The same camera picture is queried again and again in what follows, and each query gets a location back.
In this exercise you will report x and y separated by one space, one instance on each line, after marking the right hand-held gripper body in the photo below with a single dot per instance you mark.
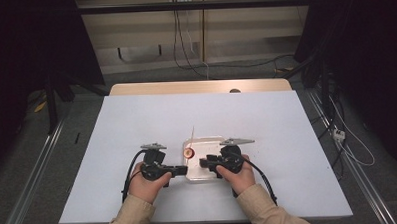
233 159

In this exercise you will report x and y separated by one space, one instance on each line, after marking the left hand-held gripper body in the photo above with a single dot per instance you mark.
153 168

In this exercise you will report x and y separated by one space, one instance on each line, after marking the red fruit slice pale flesh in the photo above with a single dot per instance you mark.
188 153

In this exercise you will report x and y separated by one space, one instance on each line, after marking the thin wooden skewer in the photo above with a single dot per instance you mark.
191 137

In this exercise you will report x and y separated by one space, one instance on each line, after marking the person's left hand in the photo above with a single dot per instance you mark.
145 189

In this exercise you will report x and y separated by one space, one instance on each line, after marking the person's right hand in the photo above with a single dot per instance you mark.
240 182

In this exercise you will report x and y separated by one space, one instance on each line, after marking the white table cover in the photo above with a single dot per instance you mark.
153 120

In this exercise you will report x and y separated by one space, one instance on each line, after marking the wooden table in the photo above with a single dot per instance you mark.
185 87

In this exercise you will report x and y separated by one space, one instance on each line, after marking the white power strip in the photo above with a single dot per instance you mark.
338 134

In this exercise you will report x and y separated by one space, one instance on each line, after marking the black metal stand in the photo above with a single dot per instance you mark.
52 103

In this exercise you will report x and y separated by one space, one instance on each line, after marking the black curtain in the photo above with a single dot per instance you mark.
34 37
367 36

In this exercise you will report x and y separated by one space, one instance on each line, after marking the metal floor rail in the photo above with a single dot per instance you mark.
32 181
359 176

